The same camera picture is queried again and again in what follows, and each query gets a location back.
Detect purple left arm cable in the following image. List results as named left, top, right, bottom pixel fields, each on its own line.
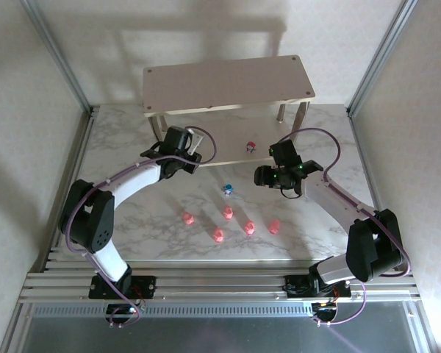
left=60, top=126, right=218, bottom=328

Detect aluminium left frame post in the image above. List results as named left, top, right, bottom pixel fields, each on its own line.
left=20, top=0, right=100, bottom=118

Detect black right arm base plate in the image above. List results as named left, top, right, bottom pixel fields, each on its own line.
left=284, top=274, right=353, bottom=299

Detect aluminium right frame post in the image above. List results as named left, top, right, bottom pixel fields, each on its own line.
left=345, top=0, right=426, bottom=118

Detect two-tier beige shelf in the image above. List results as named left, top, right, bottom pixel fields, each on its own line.
left=142, top=54, right=315, bottom=168

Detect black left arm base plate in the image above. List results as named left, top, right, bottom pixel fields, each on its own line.
left=88, top=275, right=157, bottom=299

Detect aluminium frame post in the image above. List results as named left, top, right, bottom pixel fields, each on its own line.
left=20, top=0, right=100, bottom=118
left=345, top=0, right=426, bottom=118

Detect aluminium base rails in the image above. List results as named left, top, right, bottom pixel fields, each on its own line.
left=18, top=260, right=422, bottom=304

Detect aluminium right side rail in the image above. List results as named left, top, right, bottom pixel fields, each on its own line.
left=347, top=108, right=400, bottom=269

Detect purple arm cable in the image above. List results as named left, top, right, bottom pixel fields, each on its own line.
left=279, top=127, right=413, bottom=328
left=60, top=126, right=218, bottom=328

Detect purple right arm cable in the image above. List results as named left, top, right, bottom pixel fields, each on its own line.
left=279, top=127, right=413, bottom=328

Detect aluminium left side rail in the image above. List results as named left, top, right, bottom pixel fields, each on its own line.
left=40, top=106, right=96, bottom=269

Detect slotted grey cable duct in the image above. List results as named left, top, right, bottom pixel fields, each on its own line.
left=29, top=303, right=315, bottom=319

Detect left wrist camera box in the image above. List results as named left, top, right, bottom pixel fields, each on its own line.
left=188, top=126, right=207, bottom=158

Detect aluminium rail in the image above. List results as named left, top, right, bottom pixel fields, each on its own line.
left=40, top=106, right=96, bottom=269
left=347, top=108, right=400, bottom=269

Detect grey metal plate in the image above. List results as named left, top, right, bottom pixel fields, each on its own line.
left=0, top=318, right=431, bottom=353

